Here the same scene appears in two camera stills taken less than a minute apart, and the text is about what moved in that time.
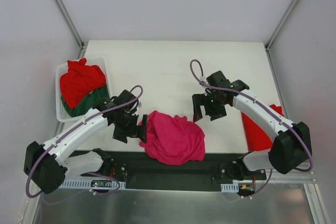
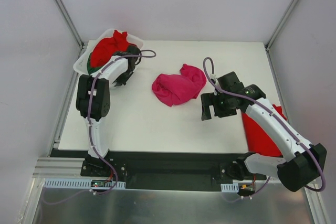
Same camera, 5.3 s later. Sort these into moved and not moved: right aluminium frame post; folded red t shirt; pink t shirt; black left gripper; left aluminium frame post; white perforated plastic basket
Moved: white perforated plastic basket; black left gripper; pink t shirt
Not moved: left aluminium frame post; right aluminium frame post; folded red t shirt
